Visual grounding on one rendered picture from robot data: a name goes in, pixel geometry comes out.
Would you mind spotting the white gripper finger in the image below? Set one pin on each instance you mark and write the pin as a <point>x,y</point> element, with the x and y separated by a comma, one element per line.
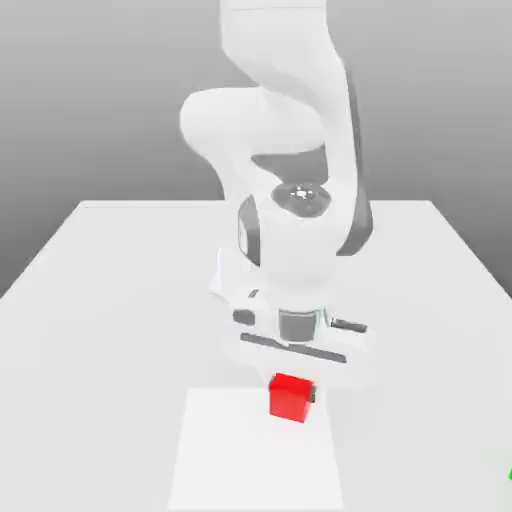
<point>312,395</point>

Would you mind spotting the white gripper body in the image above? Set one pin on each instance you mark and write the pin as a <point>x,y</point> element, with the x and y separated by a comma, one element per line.
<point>292,351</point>

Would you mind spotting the small red cube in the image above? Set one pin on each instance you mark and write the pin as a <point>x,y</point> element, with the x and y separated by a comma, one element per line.
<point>288,398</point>

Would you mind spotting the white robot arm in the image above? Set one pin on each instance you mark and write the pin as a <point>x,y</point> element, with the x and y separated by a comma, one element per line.
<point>288,120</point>

